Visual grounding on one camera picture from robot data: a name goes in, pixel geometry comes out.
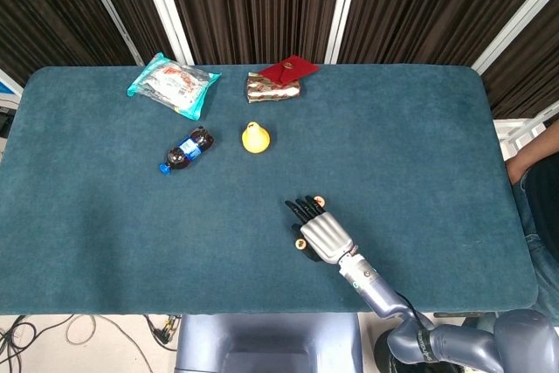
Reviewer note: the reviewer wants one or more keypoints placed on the yellow pear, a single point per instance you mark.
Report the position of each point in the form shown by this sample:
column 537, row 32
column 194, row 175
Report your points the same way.
column 255, row 141

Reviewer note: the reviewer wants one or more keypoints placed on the white frame post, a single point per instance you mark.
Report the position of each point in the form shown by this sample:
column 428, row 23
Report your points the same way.
column 342, row 10
column 515, row 23
column 166, row 10

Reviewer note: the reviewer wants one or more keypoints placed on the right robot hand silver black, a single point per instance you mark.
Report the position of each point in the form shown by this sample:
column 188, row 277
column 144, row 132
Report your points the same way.
column 327, row 237

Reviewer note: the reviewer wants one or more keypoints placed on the cola bottle blue label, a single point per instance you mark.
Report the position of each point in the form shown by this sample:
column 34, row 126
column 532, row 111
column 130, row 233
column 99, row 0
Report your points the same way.
column 188, row 150

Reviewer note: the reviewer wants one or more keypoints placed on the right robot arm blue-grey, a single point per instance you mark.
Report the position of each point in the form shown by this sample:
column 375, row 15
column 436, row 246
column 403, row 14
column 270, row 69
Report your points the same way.
column 380, row 294

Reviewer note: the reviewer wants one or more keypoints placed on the white board with blue edge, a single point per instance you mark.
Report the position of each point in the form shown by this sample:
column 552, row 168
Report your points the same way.
column 8, row 89

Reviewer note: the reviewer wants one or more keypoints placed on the thin grey frame post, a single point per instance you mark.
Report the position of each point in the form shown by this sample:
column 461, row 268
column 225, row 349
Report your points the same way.
column 109, row 10

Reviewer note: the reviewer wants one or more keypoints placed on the dark brown pleated curtain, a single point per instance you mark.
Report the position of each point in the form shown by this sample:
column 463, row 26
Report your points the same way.
column 262, row 6

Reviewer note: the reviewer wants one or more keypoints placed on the blue-grey robot torso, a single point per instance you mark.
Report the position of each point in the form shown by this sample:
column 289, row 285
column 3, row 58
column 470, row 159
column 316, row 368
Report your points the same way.
column 262, row 342

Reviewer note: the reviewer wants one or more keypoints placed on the white metal rack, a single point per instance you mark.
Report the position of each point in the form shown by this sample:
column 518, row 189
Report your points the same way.
column 502, row 128

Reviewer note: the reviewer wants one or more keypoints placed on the person bare forearm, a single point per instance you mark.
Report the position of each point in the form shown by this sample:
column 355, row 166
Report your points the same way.
column 533, row 152

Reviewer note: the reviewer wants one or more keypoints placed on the teal table cloth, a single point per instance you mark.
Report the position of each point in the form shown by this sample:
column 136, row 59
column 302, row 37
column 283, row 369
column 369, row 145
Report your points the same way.
column 131, row 237

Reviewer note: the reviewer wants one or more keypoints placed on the gold red snack wrapper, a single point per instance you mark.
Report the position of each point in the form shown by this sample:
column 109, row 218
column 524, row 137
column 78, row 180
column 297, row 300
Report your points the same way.
column 271, row 93

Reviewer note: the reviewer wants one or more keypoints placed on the wooden token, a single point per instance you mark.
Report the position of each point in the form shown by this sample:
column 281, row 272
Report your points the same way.
column 320, row 201
column 300, row 243

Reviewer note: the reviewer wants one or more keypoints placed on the wooden token bottom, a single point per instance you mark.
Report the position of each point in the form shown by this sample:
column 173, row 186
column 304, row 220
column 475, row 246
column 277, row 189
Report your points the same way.
column 300, row 243

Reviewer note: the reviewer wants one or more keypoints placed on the red felt pouch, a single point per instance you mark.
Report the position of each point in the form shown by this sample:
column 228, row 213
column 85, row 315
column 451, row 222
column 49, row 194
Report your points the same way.
column 297, row 69

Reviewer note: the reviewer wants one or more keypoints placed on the black trash bin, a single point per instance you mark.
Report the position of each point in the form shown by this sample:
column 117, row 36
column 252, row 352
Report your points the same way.
column 382, row 355

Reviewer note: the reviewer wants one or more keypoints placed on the teal clear snack package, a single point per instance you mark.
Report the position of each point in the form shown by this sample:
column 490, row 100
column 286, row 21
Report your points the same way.
column 174, row 84

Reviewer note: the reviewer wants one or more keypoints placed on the seated person in jeans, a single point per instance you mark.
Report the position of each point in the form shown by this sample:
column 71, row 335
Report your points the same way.
column 543, row 216

